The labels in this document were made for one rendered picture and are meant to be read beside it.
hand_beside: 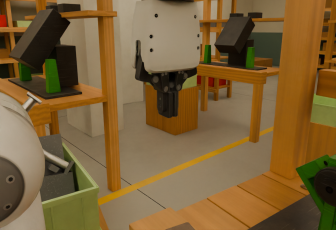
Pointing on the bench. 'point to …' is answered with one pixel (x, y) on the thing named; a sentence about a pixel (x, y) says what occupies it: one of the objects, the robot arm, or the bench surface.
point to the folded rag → (182, 227)
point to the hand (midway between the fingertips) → (167, 103)
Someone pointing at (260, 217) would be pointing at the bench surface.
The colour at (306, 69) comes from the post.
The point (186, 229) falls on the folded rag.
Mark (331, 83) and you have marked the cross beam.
